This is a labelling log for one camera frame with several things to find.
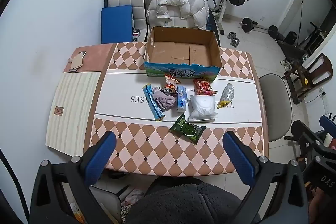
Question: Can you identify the black cable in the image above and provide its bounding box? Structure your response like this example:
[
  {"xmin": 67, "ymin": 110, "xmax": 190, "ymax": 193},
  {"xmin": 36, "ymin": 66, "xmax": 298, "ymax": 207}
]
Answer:
[{"xmin": 304, "ymin": 91, "xmax": 326, "ymax": 102}]

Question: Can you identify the pink cloth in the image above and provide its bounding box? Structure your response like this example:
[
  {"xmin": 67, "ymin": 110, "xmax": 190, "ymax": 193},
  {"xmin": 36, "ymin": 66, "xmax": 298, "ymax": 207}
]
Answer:
[{"xmin": 122, "ymin": 188, "xmax": 144, "ymax": 207}]

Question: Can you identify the white plastic bag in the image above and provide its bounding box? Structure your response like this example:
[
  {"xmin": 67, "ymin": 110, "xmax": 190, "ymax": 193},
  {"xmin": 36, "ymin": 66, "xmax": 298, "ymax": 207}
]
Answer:
[{"xmin": 188, "ymin": 95, "xmax": 219, "ymax": 122}]

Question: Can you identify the blue tissue pack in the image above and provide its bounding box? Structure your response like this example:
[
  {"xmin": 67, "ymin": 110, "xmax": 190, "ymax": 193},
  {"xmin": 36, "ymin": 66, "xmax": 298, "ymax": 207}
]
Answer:
[{"xmin": 176, "ymin": 86, "xmax": 187, "ymax": 111}]

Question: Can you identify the black pole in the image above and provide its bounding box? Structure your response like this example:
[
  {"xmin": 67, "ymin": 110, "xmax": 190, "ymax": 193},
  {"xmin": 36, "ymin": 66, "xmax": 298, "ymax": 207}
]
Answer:
[{"xmin": 298, "ymin": 0, "xmax": 303, "ymax": 46}]

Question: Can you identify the blue exercise mat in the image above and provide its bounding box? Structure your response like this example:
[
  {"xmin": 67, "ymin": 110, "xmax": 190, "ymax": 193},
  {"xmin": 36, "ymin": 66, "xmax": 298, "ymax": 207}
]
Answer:
[{"xmin": 100, "ymin": 5, "xmax": 133, "ymax": 44}]

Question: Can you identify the red cartoon snack packet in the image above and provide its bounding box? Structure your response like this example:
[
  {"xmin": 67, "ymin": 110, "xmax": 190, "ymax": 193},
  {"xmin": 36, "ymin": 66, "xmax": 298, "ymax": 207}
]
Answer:
[{"xmin": 164, "ymin": 74, "xmax": 182, "ymax": 94}]

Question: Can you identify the green snack packet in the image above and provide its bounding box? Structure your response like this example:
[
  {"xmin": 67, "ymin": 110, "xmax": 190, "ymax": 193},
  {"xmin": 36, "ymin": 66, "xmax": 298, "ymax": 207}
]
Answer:
[{"xmin": 169, "ymin": 114, "xmax": 207, "ymax": 145}]

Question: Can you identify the dark wooden chair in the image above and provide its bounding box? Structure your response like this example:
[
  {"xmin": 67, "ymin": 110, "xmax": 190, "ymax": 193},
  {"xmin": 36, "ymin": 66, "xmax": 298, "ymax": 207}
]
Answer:
[{"xmin": 286, "ymin": 53, "xmax": 334, "ymax": 105}]

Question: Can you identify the white puffer jacket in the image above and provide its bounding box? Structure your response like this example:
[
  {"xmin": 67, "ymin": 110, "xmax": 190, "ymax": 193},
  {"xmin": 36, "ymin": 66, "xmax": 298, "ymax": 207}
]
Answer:
[{"xmin": 146, "ymin": 0, "xmax": 210, "ymax": 30}]

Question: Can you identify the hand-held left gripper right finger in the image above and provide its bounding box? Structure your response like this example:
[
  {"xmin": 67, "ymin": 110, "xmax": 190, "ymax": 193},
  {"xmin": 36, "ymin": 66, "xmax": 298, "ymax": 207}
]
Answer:
[{"xmin": 223, "ymin": 131, "xmax": 310, "ymax": 224}]

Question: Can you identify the short barbell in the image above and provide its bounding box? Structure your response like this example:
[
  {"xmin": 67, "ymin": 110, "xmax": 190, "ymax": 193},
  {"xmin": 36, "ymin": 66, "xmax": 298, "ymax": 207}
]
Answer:
[{"xmin": 240, "ymin": 17, "xmax": 279, "ymax": 38}]

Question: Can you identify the printed cardboard box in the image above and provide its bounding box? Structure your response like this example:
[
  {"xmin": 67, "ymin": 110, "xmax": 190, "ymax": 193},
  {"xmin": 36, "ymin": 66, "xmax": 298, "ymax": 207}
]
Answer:
[{"xmin": 143, "ymin": 26, "xmax": 222, "ymax": 82}]

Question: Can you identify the silver and yellow packet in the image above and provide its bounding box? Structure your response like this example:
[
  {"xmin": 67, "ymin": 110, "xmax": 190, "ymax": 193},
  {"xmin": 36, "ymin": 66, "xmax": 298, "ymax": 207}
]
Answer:
[{"xmin": 217, "ymin": 83, "xmax": 235, "ymax": 109}]

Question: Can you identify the long blue snack packet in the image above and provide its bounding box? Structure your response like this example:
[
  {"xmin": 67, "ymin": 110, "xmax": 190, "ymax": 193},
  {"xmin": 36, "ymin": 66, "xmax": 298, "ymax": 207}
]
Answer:
[{"xmin": 142, "ymin": 84, "xmax": 165, "ymax": 122}]

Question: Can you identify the black and blue weight bench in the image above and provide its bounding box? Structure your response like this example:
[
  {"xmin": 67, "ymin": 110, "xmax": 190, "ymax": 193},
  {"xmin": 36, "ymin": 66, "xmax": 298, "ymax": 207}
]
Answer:
[{"xmin": 206, "ymin": 0, "xmax": 223, "ymax": 46}]

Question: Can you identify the black exercise machine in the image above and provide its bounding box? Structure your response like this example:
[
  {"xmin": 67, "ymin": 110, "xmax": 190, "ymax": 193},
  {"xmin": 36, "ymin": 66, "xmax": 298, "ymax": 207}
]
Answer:
[{"xmin": 277, "ymin": 22, "xmax": 328, "ymax": 56}]

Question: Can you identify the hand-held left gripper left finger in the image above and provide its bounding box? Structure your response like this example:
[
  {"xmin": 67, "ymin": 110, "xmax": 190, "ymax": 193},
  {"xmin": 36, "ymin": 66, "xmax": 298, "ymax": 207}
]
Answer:
[{"xmin": 30, "ymin": 131, "xmax": 117, "ymax": 224}]

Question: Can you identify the person's dark fleece clothing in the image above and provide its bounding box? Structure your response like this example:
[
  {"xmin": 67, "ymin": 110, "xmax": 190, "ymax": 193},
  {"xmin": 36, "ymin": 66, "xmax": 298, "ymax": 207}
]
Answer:
[{"xmin": 126, "ymin": 177, "xmax": 260, "ymax": 224}]

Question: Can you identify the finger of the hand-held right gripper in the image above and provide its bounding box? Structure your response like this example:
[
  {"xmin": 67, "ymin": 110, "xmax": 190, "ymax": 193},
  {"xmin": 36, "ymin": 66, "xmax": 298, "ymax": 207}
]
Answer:
[
  {"xmin": 319, "ymin": 115, "xmax": 336, "ymax": 135},
  {"xmin": 285, "ymin": 120, "xmax": 326, "ymax": 155}
]

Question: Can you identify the black box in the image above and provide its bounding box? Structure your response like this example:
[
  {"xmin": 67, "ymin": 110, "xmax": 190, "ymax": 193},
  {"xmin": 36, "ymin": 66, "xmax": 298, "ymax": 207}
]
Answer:
[{"xmin": 285, "ymin": 31, "xmax": 298, "ymax": 45}]

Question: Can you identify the beige round chair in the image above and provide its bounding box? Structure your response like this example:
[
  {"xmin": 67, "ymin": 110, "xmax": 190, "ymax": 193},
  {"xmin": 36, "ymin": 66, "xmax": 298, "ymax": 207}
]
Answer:
[{"xmin": 259, "ymin": 74, "xmax": 293, "ymax": 143}]

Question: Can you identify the purple cloth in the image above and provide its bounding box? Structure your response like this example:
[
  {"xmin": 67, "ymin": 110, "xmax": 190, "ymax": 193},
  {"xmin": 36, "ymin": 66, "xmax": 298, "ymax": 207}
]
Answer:
[{"xmin": 153, "ymin": 90, "xmax": 176, "ymax": 110}]

